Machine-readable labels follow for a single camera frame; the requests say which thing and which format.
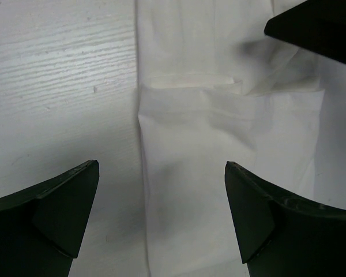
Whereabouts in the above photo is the white red print t-shirt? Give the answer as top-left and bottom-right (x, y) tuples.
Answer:
(134, 0), (346, 277)

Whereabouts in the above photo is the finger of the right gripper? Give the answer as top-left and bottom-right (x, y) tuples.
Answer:
(264, 0), (346, 65)

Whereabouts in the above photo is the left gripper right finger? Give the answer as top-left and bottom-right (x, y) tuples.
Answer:
(225, 162), (346, 277)

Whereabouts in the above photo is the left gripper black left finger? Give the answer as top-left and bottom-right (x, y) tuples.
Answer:
(0, 160), (99, 276)

